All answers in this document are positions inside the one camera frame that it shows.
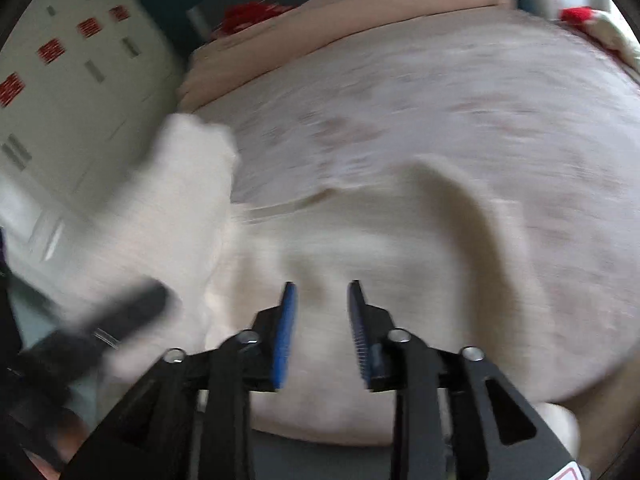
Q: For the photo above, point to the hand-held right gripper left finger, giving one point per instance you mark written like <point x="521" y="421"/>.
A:
<point x="282" y="340"/>

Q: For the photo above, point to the white wardrobe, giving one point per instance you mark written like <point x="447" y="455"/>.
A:
<point x="70" y="110"/>

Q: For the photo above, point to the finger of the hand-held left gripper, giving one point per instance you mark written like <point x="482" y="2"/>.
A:
<point x="125" y="310"/>

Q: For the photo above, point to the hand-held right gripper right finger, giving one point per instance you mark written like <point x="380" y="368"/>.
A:
<point x="361" y="342"/>

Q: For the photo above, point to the cream sweater with black hearts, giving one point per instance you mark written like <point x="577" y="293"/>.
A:
<point x="350" y="240"/>

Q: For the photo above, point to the pink duvet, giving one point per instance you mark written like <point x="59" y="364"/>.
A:
<point x="350" y="15"/>

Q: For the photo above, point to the red and white cloth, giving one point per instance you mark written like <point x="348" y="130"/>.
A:
<point x="600" y="27"/>

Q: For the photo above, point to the red paper decoration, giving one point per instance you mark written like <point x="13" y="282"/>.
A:
<point x="51" y="51"/>
<point x="120" y="12"/>
<point x="11" y="88"/>
<point x="90" y="27"/>

